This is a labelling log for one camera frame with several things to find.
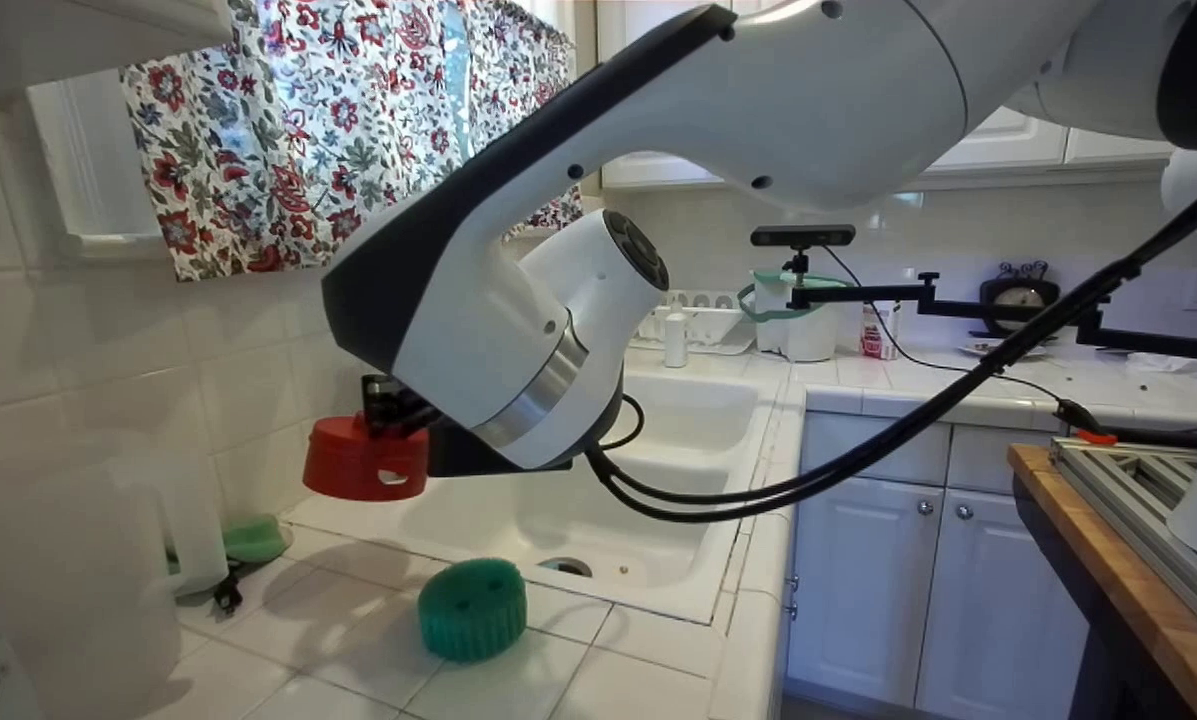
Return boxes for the clear plastic jug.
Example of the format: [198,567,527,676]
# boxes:
[0,428,231,720]

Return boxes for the red and white carton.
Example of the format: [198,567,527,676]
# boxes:
[861,300,902,361]

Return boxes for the white cloth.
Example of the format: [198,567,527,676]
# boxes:
[1123,350,1197,377]

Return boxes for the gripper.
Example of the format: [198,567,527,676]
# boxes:
[361,373,574,479]

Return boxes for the black cable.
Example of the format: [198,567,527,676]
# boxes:
[823,245,1087,421]

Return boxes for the floral curtain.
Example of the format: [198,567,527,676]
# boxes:
[121,0,585,283]

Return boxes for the black ornate table clock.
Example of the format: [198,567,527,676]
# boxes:
[979,260,1062,337]

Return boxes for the white drawer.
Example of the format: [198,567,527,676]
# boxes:
[801,411,953,488]
[945,424,1065,497]

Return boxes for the white kitchen sink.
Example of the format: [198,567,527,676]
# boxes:
[283,365,791,626]

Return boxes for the white plate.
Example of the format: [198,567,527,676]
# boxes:
[958,338,1051,360]

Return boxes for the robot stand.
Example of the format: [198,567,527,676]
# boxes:
[1007,437,1197,720]

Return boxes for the white dish rack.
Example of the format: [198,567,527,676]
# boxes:
[630,290,755,357]

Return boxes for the camera on mount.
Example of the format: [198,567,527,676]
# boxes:
[751,225,1197,364]

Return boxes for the white bucket with green rim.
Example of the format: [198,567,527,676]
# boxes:
[738,268,851,363]

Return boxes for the green round scrubber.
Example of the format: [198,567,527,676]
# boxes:
[417,557,528,664]

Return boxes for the white wall cabinet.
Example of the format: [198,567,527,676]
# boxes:
[595,0,1177,192]

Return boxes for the red jug lid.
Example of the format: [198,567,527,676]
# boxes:
[303,413,431,502]

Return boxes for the white cabinet door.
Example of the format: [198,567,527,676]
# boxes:
[786,476,945,707]
[915,488,1091,720]

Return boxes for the green flat sponge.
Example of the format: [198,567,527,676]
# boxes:
[222,514,290,564]

